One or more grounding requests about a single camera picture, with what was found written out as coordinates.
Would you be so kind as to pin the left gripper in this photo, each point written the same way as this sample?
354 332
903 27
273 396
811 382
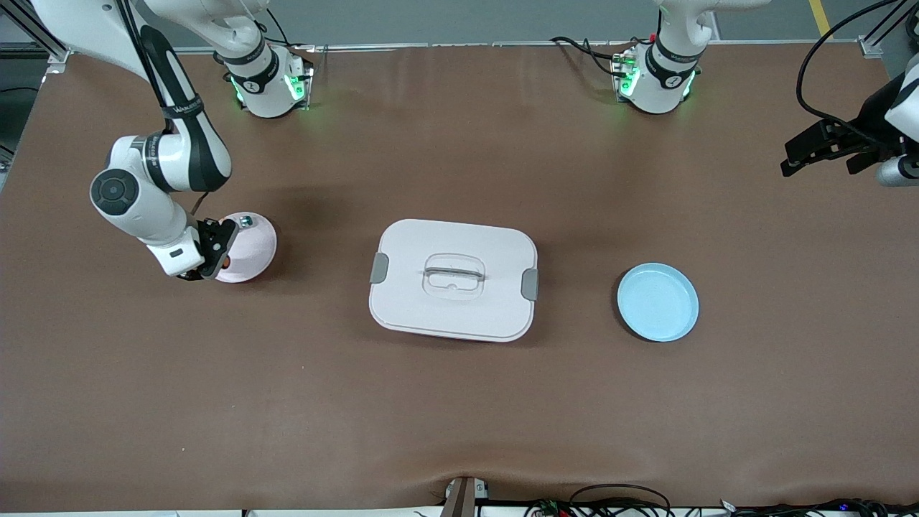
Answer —
870 117

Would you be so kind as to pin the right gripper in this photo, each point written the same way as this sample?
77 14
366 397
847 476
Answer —
214 240

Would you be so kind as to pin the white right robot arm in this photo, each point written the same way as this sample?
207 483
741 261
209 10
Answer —
136 215

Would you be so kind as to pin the pink round plate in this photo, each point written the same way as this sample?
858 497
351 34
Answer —
251 251

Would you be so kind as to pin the grey box latch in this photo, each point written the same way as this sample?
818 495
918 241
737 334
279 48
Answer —
530 284
379 268

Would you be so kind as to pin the white lidded storage box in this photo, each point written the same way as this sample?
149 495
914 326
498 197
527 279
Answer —
431 316

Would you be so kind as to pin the light blue round plate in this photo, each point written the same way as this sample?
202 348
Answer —
657 301

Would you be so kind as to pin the green push-button switch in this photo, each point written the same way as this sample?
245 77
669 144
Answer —
246 221

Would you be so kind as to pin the aluminium frame profile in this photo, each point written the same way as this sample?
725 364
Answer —
872 47
54 52

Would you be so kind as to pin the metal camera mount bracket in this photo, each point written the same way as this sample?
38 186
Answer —
463 499

